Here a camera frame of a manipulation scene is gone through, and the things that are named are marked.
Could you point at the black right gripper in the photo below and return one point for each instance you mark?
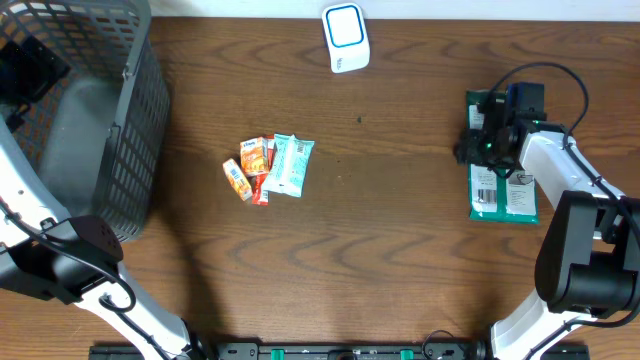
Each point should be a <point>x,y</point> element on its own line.
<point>468,150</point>

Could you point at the green 3M package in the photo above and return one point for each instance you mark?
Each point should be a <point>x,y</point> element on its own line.
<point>500,195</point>

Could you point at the white toilet wipes pack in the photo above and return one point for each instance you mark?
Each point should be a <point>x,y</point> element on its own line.
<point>290,162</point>

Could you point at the red snack packet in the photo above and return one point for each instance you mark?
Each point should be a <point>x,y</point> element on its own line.
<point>260,195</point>

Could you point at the orange white tissue pack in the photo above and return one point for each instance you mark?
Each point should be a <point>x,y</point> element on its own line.
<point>254,156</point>

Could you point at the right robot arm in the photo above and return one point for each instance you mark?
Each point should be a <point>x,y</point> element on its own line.
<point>587,271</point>

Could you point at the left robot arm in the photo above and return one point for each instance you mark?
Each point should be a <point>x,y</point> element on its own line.
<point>80,261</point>

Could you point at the white barcode scanner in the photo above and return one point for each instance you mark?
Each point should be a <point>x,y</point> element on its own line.
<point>346,37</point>

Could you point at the grey plastic mesh basket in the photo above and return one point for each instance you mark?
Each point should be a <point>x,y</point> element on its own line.
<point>84,109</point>

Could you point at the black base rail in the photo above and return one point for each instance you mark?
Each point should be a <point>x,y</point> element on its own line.
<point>446,350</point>

